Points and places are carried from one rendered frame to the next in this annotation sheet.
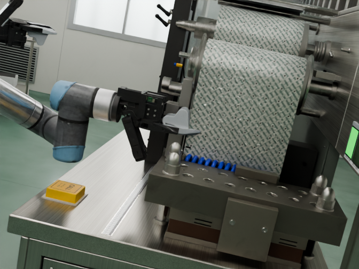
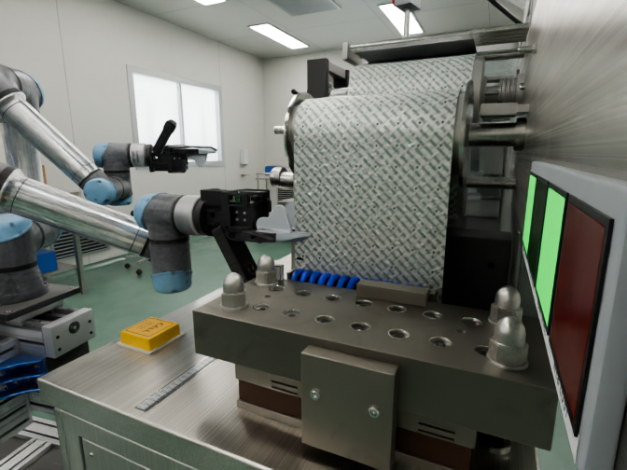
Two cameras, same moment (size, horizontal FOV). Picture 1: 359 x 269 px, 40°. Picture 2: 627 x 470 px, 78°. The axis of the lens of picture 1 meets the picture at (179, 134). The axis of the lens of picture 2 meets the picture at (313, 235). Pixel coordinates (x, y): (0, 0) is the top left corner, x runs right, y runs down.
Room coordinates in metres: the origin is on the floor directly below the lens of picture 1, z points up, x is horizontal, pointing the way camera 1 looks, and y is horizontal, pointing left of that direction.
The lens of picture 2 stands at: (0.58, -0.26, 1.23)
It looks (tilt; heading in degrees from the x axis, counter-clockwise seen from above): 12 degrees down; 20
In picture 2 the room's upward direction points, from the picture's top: straight up
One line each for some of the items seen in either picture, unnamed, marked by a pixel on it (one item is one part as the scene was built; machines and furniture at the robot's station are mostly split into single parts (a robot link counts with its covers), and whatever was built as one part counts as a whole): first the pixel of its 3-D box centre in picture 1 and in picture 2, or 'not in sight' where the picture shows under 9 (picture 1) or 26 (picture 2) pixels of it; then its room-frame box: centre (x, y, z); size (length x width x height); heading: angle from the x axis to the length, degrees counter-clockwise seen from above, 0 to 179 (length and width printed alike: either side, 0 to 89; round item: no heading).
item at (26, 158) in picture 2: not in sight; (23, 163); (1.40, 0.98, 1.19); 0.15 x 0.12 x 0.55; 29
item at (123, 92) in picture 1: (140, 109); (233, 214); (1.16, 0.10, 1.12); 0.12 x 0.08 x 0.09; 85
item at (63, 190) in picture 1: (65, 191); (150, 333); (1.07, 0.23, 0.91); 0.07 x 0.07 x 0.02; 85
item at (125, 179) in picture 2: not in sight; (117, 187); (1.51, 0.74, 1.12); 0.11 x 0.08 x 0.11; 29
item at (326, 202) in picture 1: (327, 197); (508, 338); (0.96, -0.32, 1.05); 0.04 x 0.04 x 0.04
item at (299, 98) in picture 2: (198, 63); (305, 138); (1.21, -0.01, 1.25); 0.15 x 0.01 x 0.15; 175
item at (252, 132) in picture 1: (237, 133); (364, 228); (1.14, -0.13, 1.11); 0.23 x 0.01 x 0.18; 85
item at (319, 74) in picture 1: (326, 74); (504, 109); (1.19, -0.31, 1.28); 0.06 x 0.05 x 0.02; 85
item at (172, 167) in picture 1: (172, 163); (233, 289); (0.99, 0.00, 1.05); 0.04 x 0.04 x 0.04
